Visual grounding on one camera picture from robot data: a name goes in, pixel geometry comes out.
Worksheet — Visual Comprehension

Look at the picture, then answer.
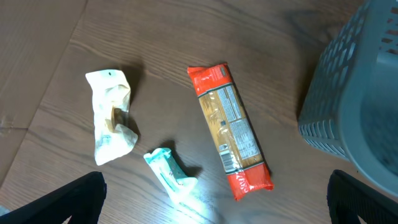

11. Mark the grey plastic lattice basket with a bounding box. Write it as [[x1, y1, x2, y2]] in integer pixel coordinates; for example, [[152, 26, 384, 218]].
[[298, 0, 397, 195]]

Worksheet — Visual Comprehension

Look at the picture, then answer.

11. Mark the crumpled white paper bag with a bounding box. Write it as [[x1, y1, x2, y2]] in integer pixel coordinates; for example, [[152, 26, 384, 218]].
[[85, 69, 138, 166]]

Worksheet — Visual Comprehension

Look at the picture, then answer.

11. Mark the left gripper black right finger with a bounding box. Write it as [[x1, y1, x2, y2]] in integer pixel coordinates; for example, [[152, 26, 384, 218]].
[[327, 169, 397, 224]]

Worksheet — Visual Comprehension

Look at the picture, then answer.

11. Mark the orange spaghetti packet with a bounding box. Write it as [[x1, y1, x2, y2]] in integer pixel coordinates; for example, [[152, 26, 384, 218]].
[[187, 63, 274, 201]]

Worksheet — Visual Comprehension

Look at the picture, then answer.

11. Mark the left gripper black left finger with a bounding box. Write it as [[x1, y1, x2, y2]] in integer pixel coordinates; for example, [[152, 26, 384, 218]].
[[1, 171, 107, 224]]

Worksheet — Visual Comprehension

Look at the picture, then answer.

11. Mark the small teal white sachet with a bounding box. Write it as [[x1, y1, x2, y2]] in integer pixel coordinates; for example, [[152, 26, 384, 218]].
[[143, 147, 198, 204]]

